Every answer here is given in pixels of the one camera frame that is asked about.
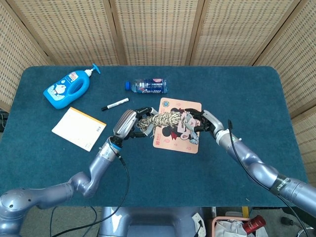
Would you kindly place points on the blue felt table cover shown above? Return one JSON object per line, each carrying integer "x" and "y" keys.
{"x": 172, "y": 182}

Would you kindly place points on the blue pump soap bottle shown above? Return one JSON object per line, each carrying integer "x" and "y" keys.
{"x": 66, "y": 91}

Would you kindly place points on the cartoon girl mouse pad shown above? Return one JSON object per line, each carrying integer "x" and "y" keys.
{"x": 177, "y": 145}

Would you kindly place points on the black device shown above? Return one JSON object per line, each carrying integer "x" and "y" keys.
{"x": 2, "y": 121}

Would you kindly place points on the clear bottle blue label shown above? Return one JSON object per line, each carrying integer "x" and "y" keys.
{"x": 150, "y": 86}

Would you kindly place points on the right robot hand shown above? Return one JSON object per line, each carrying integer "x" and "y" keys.
{"x": 212, "y": 122}

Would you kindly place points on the white power strip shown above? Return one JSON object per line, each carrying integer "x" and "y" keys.
{"x": 197, "y": 218}

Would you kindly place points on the woven wooden folding screen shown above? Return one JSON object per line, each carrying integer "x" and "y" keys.
{"x": 158, "y": 29}

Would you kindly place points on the white notepad orange edge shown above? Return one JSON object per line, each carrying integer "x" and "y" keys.
{"x": 76, "y": 128}

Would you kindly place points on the white crumpled bin liner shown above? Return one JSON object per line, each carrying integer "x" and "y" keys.
{"x": 229, "y": 229}

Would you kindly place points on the red drink can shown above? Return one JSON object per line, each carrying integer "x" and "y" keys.
{"x": 254, "y": 223}

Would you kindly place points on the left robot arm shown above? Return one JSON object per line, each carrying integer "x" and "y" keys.
{"x": 98, "y": 168}

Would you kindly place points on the pink waste bin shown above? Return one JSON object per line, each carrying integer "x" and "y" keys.
{"x": 229, "y": 217}

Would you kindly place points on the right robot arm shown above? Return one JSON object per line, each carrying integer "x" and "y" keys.
{"x": 256, "y": 165}

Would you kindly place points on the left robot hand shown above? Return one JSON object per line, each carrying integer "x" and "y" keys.
{"x": 124, "y": 122}

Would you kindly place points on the black white marker pen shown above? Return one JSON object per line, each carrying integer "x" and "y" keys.
{"x": 114, "y": 104}

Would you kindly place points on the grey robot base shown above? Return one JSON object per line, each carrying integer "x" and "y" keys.
{"x": 148, "y": 222}

